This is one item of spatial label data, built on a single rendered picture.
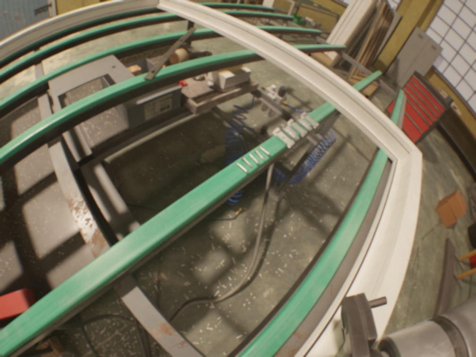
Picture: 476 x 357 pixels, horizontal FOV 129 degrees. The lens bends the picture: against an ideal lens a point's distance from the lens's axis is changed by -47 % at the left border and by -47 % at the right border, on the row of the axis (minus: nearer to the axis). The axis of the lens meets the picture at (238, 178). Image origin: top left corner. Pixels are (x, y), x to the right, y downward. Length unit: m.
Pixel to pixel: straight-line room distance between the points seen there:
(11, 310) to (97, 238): 0.45
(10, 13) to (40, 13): 0.82
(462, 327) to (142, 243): 0.35
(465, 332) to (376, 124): 0.60
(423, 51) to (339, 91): 6.27
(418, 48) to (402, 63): 0.72
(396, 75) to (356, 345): 6.86
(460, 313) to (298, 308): 0.21
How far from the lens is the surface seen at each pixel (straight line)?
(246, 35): 0.84
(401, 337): 0.19
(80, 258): 0.63
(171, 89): 0.81
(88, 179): 0.76
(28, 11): 6.33
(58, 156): 0.48
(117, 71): 0.63
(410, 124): 3.41
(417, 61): 6.88
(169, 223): 0.30
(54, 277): 0.67
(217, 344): 1.18
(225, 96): 0.92
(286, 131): 0.46
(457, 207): 3.24
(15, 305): 0.71
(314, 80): 0.71
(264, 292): 1.22
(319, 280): 0.34
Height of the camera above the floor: 1.14
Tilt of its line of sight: 54 degrees down
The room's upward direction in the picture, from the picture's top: 24 degrees clockwise
